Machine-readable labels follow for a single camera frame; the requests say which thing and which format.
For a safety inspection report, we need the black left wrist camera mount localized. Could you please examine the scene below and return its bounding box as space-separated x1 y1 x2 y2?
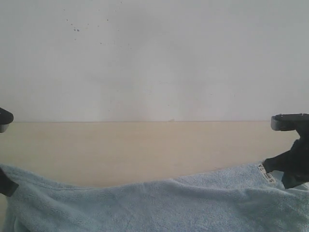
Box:
0 108 14 133

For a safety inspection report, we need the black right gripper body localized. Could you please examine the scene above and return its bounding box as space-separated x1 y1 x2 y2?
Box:
291 129 309 160

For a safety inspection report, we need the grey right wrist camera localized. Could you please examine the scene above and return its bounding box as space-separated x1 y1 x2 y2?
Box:
271 113 309 131

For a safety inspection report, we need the white towel care label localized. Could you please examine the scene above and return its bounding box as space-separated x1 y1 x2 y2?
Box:
257 163 276 184

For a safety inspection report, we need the light blue fleece towel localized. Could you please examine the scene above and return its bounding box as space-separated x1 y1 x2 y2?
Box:
2 163 309 232

